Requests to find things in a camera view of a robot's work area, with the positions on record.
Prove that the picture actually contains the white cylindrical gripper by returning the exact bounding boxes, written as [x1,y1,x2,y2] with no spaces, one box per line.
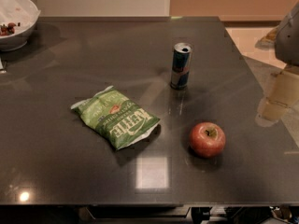
[258,65,299,122]

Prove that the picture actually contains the green jalapeno chip bag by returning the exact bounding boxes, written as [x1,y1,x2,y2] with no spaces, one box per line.
[71,86,160,150]

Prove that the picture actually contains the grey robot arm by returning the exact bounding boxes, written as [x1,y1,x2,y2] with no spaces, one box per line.
[256,3,299,127]

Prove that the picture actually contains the blue silver redbull can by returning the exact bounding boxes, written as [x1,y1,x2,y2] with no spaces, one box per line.
[170,43,192,90]

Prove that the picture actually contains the red apple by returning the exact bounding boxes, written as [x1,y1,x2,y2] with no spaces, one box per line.
[189,122,226,159]

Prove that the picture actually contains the white bowl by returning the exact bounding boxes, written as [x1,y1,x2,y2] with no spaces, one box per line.
[0,0,40,51]

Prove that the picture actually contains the red berries in bowl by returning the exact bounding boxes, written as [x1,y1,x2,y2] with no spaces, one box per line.
[0,22,21,36]

